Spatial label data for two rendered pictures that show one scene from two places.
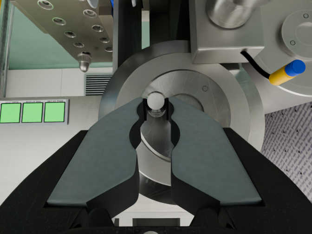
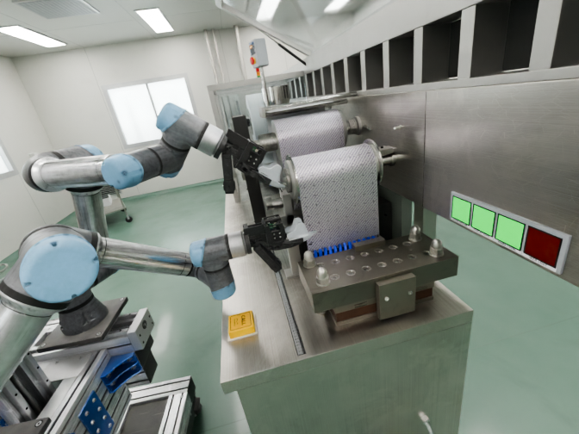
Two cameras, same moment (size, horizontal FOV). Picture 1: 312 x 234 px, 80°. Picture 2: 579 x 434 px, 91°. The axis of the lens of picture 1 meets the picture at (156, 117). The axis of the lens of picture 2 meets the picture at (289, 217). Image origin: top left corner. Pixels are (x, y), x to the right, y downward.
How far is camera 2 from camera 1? 0.82 m
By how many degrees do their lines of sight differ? 81
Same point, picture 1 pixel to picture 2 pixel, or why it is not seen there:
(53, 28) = (394, 267)
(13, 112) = (505, 230)
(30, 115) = (484, 216)
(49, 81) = not seen: outside the picture
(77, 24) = (381, 257)
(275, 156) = (324, 145)
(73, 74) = not seen: outside the picture
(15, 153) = (511, 173)
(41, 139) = (479, 182)
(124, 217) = (417, 84)
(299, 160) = (309, 148)
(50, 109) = (463, 214)
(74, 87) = not seen: outside the picture
